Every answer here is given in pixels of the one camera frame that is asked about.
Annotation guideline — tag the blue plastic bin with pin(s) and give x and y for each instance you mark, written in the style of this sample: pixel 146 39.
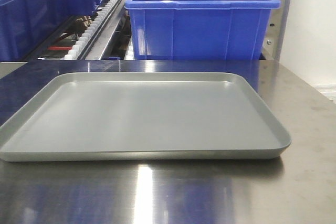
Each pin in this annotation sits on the blue plastic bin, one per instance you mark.
pixel 27 23
pixel 199 29

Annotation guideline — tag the blue plastic bin left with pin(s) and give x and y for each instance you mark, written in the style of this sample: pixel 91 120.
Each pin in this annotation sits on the blue plastic bin left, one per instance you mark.
pixel 27 23

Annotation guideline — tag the white roller rail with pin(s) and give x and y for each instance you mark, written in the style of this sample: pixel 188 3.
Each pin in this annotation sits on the white roller rail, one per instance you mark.
pixel 87 40

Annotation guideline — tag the blue plastic bin right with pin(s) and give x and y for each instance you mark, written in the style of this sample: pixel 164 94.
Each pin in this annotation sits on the blue plastic bin right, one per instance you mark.
pixel 199 29

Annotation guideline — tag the grey metal tray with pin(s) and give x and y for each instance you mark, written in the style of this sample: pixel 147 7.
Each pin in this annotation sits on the grey metal tray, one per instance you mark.
pixel 124 116

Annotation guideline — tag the perforated steel shelf post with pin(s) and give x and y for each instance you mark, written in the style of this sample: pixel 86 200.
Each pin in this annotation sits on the perforated steel shelf post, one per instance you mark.
pixel 275 32

